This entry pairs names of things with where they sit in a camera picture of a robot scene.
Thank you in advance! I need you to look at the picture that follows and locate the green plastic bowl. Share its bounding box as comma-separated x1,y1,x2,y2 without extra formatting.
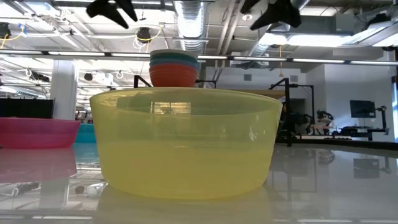
149,52,200,65

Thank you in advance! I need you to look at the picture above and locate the grey-blue plastic bowl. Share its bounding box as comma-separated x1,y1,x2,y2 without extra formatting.
149,58,200,70

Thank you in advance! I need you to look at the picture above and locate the coral red plastic bowl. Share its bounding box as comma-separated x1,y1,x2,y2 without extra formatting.
149,63,199,88

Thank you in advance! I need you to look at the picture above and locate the teal plastic bowl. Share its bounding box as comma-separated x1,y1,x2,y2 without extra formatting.
74,123,96,144

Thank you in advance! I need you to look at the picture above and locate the pink translucent plastic bowl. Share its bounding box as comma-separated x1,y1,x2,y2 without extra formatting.
0,116,81,149

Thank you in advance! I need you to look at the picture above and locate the yellow translucent plastic bowl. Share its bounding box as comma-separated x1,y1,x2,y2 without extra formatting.
89,86,284,200

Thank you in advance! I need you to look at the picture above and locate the black ceiling fixture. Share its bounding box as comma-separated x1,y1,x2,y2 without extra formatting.
137,27,152,44

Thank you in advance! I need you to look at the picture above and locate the white building column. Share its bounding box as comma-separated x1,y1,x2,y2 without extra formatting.
50,59,79,121

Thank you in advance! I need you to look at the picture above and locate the black monitor on stand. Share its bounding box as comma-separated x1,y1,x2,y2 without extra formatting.
349,100,377,119

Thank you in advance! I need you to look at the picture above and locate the black flat screen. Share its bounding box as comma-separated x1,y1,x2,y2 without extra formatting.
0,98,55,119

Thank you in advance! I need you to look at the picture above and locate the yellow cable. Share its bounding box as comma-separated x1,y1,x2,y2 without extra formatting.
135,27,164,43

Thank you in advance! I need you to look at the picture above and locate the silver ribbed air duct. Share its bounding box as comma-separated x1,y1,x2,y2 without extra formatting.
173,0,206,54

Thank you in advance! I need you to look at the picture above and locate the black metal rig frame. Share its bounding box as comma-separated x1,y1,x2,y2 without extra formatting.
269,77,315,147

